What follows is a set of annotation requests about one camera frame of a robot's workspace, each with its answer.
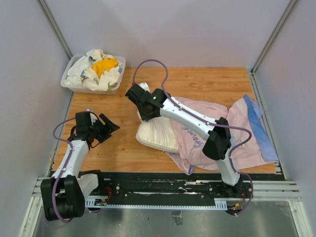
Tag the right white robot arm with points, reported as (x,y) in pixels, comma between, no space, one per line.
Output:
(215,132)

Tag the orange cloth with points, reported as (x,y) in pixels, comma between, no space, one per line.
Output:
(106,64)

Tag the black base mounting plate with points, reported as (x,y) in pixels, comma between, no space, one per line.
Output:
(121,184)

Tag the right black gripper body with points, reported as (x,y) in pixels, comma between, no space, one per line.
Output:
(144,115)

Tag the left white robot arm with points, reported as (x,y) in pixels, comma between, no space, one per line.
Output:
(64,194)

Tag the blue pink snowflake pillowcase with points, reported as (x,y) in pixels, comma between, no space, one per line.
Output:
(253,147)

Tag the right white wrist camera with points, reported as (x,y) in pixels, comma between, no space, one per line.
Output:
(144,86)

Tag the grey slotted cable duct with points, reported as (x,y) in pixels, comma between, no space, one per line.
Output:
(175,202)

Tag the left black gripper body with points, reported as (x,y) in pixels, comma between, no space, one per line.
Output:
(98,131)

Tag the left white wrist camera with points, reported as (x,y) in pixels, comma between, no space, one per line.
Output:
(93,116)

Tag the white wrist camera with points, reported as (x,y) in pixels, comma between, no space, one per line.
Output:
(93,116)
(144,86)

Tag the cream bear print pillow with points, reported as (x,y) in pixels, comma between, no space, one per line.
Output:
(157,133)

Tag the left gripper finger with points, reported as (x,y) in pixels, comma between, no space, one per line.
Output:
(106,121)
(113,128)

